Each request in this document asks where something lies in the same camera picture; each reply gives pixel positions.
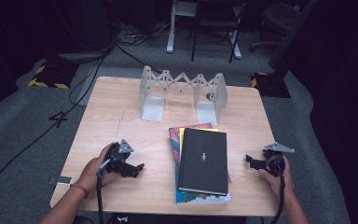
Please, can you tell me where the black hardcover book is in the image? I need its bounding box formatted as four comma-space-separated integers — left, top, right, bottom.
178, 127, 230, 196

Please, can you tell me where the person's dark clothing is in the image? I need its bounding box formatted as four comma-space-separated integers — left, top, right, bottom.
74, 214, 246, 224

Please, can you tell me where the red illustrated book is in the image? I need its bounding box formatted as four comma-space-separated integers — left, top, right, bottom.
168, 122, 232, 184

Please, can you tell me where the blue paperback book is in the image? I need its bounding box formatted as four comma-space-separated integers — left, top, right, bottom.
175, 161, 231, 205

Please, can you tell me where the thin black floor cable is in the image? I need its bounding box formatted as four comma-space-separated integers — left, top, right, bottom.
114, 43, 163, 75

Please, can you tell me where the orange wrist bracelet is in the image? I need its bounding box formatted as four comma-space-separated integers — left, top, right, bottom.
69, 183, 90, 199

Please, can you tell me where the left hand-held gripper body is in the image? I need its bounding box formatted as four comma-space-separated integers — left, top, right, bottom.
101, 138, 138, 175

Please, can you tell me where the person's left hand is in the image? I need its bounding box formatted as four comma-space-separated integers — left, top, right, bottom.
76, 143, 119, 191

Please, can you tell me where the left hand-held gripper cable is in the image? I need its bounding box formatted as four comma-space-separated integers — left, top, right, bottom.
96, 159, 111, 224

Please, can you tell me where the black slanted stand pole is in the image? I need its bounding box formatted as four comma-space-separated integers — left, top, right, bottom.
268, 0, 320, 78

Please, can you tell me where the grey tape strip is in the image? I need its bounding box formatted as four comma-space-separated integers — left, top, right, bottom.
48, 175, 73, 186

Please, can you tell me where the dark office chair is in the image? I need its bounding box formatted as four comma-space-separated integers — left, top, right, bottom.
249, 2, 302, 53

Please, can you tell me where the black folding chair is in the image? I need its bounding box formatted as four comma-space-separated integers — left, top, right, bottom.
190, 0, 248, 63

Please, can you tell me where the long black floor cable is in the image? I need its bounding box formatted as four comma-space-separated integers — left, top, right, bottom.
0, 46, 115, 208

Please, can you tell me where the right hand-held gripper cable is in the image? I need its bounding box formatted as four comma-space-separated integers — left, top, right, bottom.
269, 157, 286, 224

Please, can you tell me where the looped black floor cable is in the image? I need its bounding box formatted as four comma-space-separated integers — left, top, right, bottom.
68, 55, 106, 107

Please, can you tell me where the person's right hand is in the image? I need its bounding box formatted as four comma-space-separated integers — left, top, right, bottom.
257, 157, 295, 198

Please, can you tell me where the grey stand base plate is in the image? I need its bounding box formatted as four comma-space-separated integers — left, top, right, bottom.
58, 50, 107, 63

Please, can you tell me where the hand-held gripper cable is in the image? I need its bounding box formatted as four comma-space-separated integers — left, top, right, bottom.
96, 159, 111, 224
269, 157, 286, 224

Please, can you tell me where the tangle of floor cables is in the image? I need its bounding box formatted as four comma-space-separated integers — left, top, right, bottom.
116, 21, 173, 49

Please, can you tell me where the dark equipment box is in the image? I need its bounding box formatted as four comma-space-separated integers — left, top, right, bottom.
64, 0, 115, 52

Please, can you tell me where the white expandable bookend rack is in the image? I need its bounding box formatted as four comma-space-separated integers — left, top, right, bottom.
138, 65, 228, 126

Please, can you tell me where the white desk frame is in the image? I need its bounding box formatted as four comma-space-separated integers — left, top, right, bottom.
166, 0, 242, 60

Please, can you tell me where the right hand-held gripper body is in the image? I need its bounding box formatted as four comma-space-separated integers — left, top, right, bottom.
262, 142, 296, 177

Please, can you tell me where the yellow paperback book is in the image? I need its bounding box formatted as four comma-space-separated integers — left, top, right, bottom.
179, 126, 219, 147

